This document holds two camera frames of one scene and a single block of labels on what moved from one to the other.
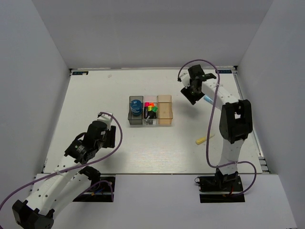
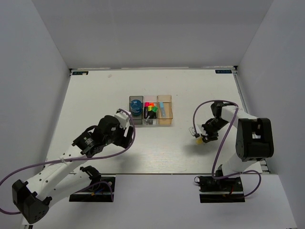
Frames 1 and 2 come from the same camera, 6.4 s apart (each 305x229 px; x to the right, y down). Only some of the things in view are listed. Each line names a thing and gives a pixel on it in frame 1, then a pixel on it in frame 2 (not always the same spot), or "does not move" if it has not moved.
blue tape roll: (136, 107) does not move
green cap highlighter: (154, 110) does not move
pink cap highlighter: (146, 109) does not move
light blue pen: (207, 98) to (161, 106)
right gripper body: (193, 95) to (211, 129)
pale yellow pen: (203, 139) does not move
